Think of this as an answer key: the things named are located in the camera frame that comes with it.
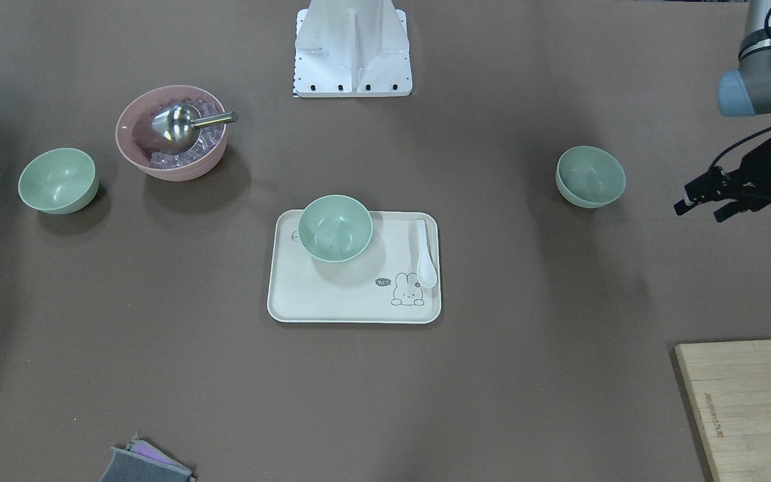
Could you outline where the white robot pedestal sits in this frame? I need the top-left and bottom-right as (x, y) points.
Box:
(292, 1), (414, 98)

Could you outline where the green bowl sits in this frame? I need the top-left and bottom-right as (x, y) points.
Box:
(297, 194), (373, 263)
(18, 147), (99, 215)
(555, 145), (626, 210)

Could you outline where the cream bunny tray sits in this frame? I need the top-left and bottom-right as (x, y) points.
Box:
(266, 210), (442, 325)

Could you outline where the bamboo cutting board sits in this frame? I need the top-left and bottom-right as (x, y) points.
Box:
(674, 339), (771, 481)

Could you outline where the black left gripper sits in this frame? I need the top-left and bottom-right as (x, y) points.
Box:
(673, 137), (771, 223)

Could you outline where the metal ice scoop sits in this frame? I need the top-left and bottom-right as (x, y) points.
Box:
(144, 103), (238, 155)

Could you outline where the white plastic spoon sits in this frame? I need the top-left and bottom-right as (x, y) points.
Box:
(415, 218), (438, 288)

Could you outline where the grey cloth pouch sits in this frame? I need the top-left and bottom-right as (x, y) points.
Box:
(99, 436), (196, 481)

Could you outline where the green bowl on tray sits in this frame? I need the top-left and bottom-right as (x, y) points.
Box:
(297, 194), (373, 263)

